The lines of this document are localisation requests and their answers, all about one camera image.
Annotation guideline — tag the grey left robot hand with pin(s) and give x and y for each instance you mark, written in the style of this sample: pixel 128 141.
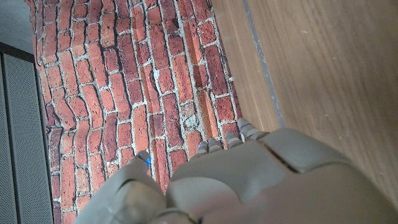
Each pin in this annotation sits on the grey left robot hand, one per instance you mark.
pixel 248 186

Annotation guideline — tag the red brick printed backdrop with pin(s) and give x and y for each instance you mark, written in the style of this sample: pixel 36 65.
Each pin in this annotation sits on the red brick printed backdrop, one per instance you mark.
pixel 124 77

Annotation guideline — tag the dark perforated panel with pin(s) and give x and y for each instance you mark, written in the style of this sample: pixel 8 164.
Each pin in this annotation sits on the dark perforated panel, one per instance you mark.
pixel 25 140

